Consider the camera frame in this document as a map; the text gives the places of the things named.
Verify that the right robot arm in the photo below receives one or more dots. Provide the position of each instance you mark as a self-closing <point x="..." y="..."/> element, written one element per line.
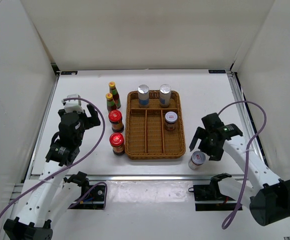
<point x="268" y="197"/>

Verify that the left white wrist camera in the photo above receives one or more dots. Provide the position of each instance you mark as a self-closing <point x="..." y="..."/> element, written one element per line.
<point x="72" y="106"/>

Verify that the far yellow-cap sauce bottle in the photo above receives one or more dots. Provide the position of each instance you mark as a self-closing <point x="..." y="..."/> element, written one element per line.
<point x="114" y="91"/>

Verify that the near yellow-cap sauce bottle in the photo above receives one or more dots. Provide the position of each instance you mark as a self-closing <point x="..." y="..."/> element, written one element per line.
<point x="110" y="102"/>

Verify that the red-lid chili jar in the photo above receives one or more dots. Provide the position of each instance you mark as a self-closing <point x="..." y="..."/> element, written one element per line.
<point x="117" y="142"/>
<point x="115" y="118"/>

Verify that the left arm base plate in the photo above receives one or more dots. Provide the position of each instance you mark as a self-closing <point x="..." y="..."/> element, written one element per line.
<point x="93" y="197"/>

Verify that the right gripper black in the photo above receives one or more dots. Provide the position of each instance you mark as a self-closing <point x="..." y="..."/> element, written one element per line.
<point x="215" y="154"/>

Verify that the blue-label pellet jar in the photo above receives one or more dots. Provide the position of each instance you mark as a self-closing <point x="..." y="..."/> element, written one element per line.
<point x="164" y="95"/>
<point x="143" y="96"/>

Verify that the white-lid spice jar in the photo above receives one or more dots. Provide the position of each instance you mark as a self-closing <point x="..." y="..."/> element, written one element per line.
<point x="196" y="160"/>
<point x="170" y="120"/>

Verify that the yellow-cap sauce bottle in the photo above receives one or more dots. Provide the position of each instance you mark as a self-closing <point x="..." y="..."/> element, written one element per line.
<point x="110" y="102"/>
<point x="114" y="91"/>

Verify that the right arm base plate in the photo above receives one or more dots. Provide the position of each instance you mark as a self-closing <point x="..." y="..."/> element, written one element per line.
<point x="205" y="201"/>

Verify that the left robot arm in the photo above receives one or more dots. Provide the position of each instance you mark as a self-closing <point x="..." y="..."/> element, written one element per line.
<point x="54" y="193"/>

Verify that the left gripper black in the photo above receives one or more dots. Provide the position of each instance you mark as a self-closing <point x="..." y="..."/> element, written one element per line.
<point x="93" y="120"/>

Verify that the wicker basket tray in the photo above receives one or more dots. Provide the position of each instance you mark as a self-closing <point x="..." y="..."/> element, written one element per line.
<point x="146" y="137"/>

